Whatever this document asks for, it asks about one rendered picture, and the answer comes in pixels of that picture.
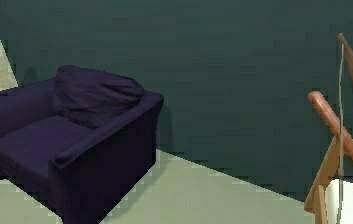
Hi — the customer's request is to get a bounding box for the dark purple armchair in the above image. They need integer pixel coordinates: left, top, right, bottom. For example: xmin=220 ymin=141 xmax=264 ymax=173
xmin=0 ymin=64 xmax=165 ymax=224

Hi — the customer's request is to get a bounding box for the thin grey rod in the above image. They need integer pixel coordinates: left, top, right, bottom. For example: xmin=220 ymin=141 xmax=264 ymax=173
xmin=336 ymin=43 xmax=346 ymax=224

